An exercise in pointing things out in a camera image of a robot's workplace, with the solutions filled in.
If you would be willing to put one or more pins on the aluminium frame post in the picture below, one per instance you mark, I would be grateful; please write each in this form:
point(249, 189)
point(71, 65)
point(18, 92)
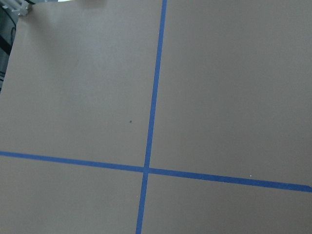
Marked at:
point(20, 7)

